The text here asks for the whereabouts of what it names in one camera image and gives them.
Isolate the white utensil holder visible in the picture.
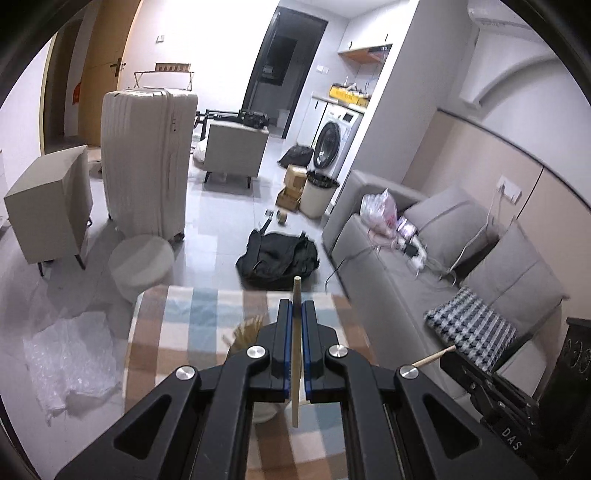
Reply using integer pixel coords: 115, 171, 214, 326
225, 339, 296, 424

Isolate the beige armchair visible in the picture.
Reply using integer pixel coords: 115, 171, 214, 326
203, 119, 270, 188

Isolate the cardboard box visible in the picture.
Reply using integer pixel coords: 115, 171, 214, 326
276, 187, 303, 213
283, 165, 308, 190

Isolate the white power strip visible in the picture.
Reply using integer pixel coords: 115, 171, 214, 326
404, 235, 428, 271

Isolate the clear bubble wrap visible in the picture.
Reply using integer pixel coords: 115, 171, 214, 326
22, 311, 123, 425

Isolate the yellow crate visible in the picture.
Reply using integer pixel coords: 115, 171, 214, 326
329, 84, 370, 108

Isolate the white cable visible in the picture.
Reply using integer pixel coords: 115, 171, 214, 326
443, 189, 518, 278

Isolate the round grey stool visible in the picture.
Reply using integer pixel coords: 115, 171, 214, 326
108, 234, 175, 303

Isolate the beige cube side chair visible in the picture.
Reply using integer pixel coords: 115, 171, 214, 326
4, 144, 94, 278

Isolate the black backpack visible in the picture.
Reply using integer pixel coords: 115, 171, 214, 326
235, 217, 320, 291

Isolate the grey sofa cushion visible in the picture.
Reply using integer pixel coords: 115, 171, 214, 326
462, 222, 568, 342
404, 185, 499, 273

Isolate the beige trash can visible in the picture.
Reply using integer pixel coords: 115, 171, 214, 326
299, 171, 341, 219

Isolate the pale wooden chopstick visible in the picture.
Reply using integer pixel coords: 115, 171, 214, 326
413, 345, 458, 367
291, 276, 303, 424

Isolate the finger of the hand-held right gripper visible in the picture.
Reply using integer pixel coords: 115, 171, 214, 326
440, 351, 539, 412
455, 370, 509, 424

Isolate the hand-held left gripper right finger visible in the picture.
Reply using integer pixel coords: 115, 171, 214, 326
301, 300, 540, 480

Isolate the wooden door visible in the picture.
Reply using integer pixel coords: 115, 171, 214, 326
78, 0, 144, 148

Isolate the white wall socket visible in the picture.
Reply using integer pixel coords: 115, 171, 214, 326
498, 175, 522, 203

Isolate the wooden luggage rack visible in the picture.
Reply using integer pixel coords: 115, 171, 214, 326
134, 62, 197, 93

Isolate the white washing machine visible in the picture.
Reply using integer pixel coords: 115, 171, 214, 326
313, 102, 363, 178

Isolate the houndstooth pillow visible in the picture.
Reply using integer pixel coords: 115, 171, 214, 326
424, 286, 518, 372

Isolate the white suitcase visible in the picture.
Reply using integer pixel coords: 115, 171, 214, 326
100, 89, 199, 245

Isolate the pink white plastic bag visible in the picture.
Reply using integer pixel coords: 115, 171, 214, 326
360, 188, 399, 238

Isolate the plaid tablecloth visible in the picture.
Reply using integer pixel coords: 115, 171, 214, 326
122, 285, 393, 480

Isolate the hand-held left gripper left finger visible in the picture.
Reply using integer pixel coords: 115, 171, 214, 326
53, 299, 293, 480

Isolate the black trash bag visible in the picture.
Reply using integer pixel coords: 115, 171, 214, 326
277, 144, 315, 169

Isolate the black door frame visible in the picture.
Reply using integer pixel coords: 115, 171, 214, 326
242, 6, 326, 139

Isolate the wooden wall shelf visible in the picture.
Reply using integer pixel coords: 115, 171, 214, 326
337, 44, 393, 63

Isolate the grey sofa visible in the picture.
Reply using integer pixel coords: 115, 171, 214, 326
321, 168, 573, 402

